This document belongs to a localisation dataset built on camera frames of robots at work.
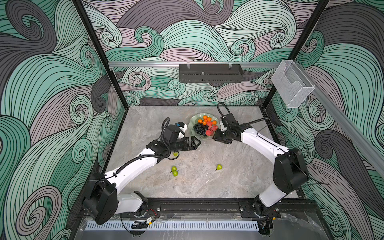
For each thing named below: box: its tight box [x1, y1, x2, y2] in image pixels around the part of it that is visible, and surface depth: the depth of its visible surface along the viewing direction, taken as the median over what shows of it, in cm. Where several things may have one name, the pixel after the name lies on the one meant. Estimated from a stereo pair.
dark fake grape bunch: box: [193, 123, 209, 137], surface depth 102 cm
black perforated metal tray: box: [179, 64, 244, 83], surface depth 97 cm
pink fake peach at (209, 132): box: [205, 129, 214, 136], surface depth 99 cm
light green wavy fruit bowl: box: [188, 112, 207, 140], surface depth 109 cm
